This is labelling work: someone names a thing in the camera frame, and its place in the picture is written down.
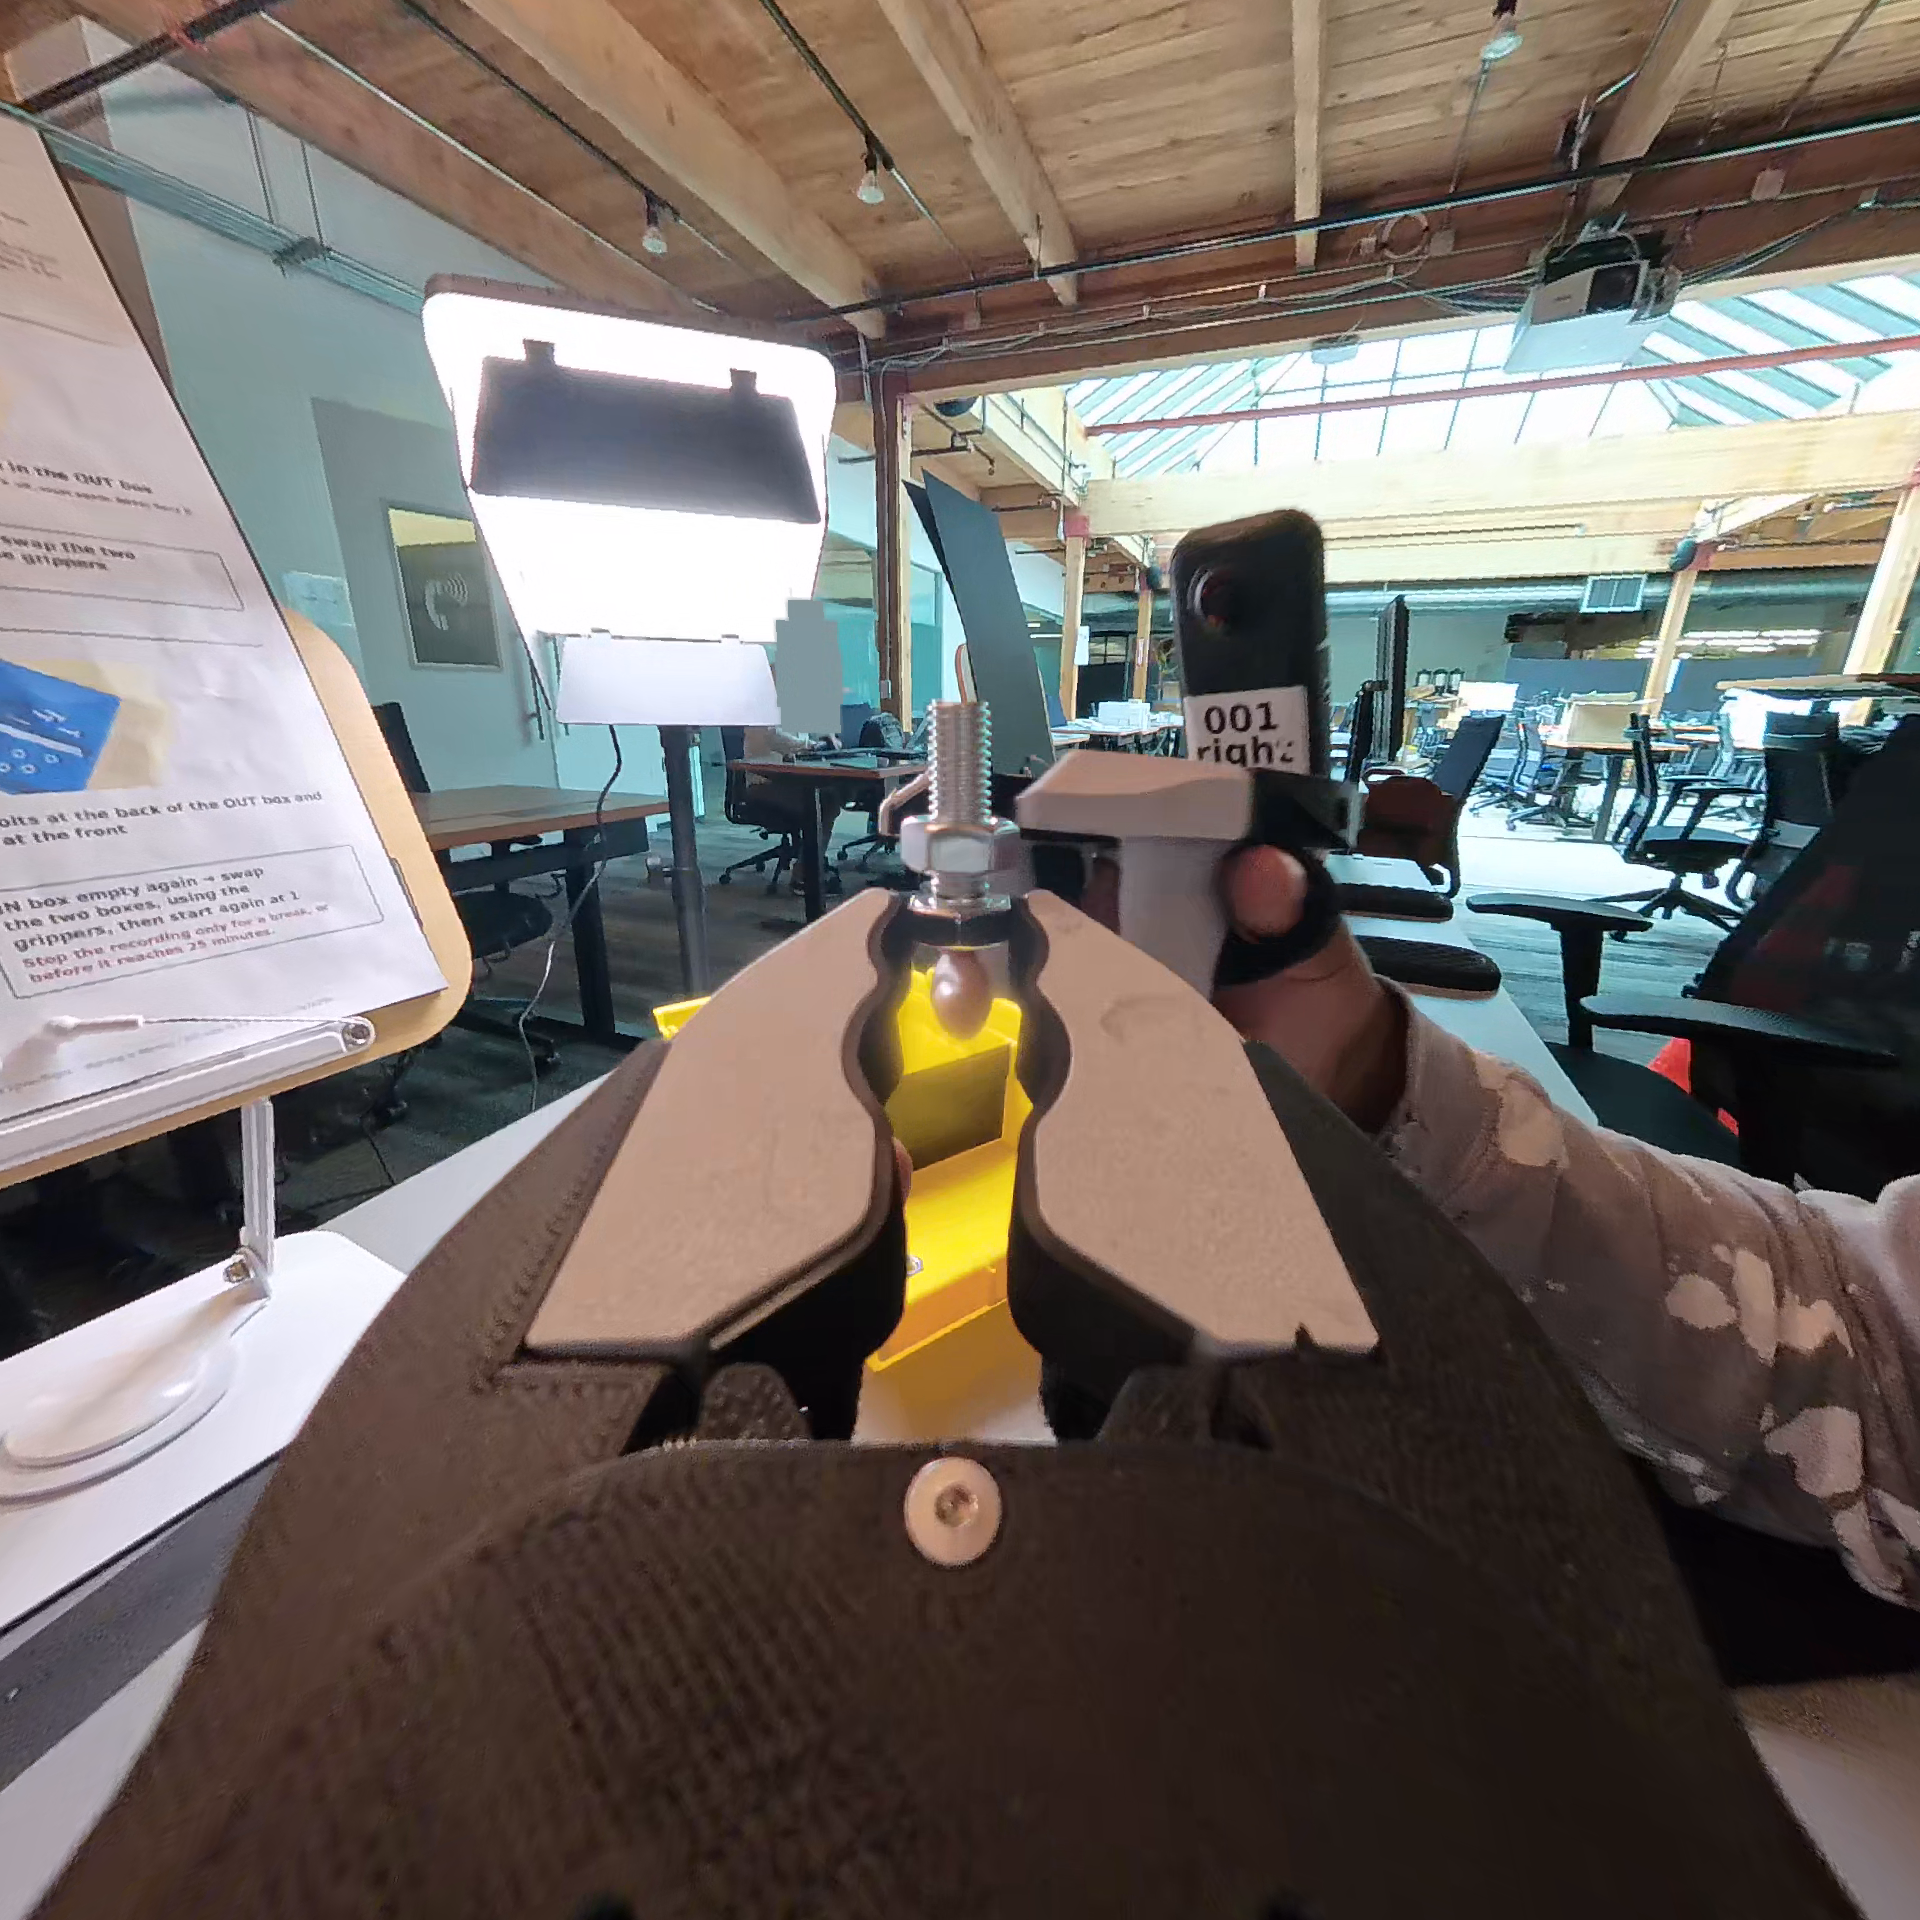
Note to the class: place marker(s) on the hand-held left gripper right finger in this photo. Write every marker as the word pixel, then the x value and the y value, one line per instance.
pixel 1187 1185

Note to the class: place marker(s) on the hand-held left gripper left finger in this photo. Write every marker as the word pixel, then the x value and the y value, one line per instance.
pixel 722 1172

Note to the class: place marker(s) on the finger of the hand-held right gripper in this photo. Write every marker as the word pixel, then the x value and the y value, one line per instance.
pixel 910 807
pixel 1141 800

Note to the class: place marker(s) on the steel hex nut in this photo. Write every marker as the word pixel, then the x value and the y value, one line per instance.
pixel 969 855

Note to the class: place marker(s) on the steel hex bolt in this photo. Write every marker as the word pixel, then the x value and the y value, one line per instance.
pixel 957 745

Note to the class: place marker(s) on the yellow plastic bin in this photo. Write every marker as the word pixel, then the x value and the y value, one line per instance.
pixel 944 1248

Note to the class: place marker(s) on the person's right forearm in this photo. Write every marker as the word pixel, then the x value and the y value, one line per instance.
pixel 1648 1278

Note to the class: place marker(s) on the person's right hand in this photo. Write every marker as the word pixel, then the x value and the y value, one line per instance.
pixel 1321 1036

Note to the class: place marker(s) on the dark top desk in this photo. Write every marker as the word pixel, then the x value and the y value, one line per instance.
pixel 822 773

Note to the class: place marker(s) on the black monitor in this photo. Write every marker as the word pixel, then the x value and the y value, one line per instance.
pixel 1390 679

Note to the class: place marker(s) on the grey bin divider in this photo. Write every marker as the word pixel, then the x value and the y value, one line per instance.
pixel 952 1100

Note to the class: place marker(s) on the brown chair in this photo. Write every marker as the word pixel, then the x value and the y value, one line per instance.
pixel 1406 821

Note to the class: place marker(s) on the wooden document stand white base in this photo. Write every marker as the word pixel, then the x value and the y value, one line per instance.
pixel 424 929

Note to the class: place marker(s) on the brown top desk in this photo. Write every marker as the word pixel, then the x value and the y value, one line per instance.
pixel 526 818

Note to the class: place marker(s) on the row of black office chairs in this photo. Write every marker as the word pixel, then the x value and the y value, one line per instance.
pixel 1648 807

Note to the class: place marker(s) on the studio light panel on stand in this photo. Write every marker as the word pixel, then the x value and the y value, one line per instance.
pixel 645 449

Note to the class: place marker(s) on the ceiling projector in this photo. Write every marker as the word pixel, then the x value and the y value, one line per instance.
pixel 1584 301

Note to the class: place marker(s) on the orange traffic cone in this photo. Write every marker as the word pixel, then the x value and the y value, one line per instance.
pixel 1673 1066

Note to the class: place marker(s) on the grey door with dark window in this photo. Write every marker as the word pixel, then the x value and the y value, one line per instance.
pixel 450 601

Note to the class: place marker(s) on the tall wooden desk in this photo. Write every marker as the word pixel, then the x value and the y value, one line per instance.
pixel 1815 687

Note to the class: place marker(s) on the black mesh office chair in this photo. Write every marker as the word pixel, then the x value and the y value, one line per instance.
pixel 1801 976

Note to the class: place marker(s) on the printed instruction sheet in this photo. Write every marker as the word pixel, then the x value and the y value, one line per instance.
pixel 148 745

